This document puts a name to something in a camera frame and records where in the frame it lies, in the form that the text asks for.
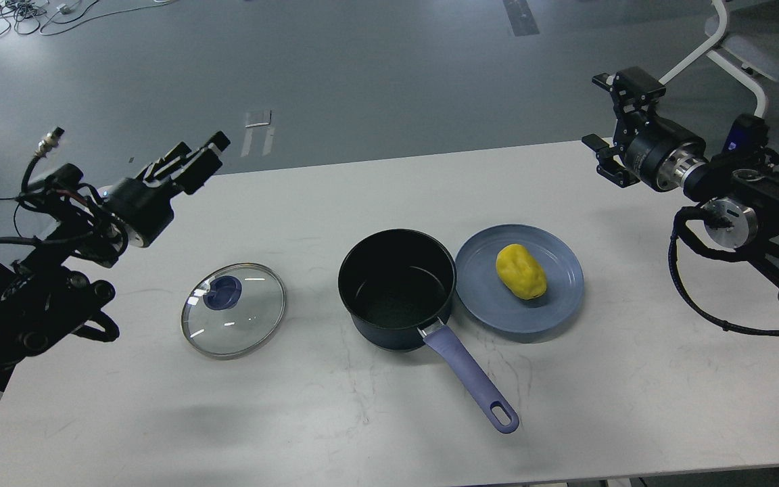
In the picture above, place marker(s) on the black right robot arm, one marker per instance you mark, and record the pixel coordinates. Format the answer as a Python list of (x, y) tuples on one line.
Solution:
[(734, 216)]

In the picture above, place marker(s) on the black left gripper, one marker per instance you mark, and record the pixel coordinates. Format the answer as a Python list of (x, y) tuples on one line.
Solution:
[(143, 205)]

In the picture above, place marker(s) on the white office chair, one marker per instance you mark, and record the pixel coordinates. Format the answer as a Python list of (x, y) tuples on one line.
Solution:
[(744, 42)]

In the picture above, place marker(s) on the blue plate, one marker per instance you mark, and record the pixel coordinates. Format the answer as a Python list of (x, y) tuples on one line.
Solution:
[(490, 302)]

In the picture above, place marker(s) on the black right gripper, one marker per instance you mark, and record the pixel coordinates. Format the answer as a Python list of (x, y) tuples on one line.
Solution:
[(655, 148)]

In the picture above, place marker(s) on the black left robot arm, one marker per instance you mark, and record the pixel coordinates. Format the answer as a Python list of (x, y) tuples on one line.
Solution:
[(42, 301)]

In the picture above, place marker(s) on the glass pot lid purple knob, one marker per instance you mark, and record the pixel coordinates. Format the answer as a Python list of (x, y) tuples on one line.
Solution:
[(233, 311)]

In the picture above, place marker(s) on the dark blue saucepan purple handle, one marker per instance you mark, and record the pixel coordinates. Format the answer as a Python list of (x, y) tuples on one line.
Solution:
[(398, 287)]

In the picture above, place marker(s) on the yellow potato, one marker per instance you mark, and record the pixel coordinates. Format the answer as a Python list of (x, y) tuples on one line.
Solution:
[(520, 272)]

